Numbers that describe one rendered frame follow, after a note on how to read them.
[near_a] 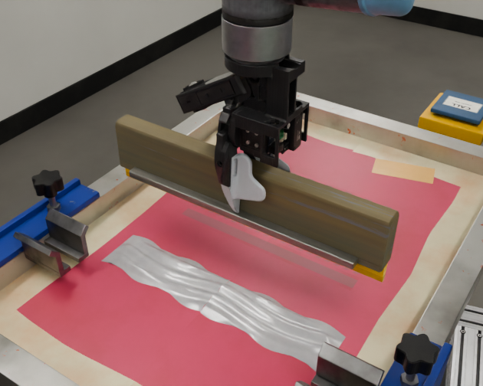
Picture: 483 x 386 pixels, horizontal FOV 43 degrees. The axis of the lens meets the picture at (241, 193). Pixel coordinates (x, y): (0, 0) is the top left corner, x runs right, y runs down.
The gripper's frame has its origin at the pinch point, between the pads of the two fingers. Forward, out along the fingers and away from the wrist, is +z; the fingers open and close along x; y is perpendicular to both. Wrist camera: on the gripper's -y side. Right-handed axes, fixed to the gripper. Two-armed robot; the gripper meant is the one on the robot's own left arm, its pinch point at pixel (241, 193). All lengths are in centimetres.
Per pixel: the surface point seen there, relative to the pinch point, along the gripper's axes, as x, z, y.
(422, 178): 36.3, 13.7, 13.7
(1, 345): -29.6, 10.1, -14.5
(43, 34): 129, 67, -200
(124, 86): 170, 109, -192
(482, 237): 21.7, 10.3, 27.4
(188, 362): -17.2, 13.7, 3.6
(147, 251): -4.9, 13.2, -13.4
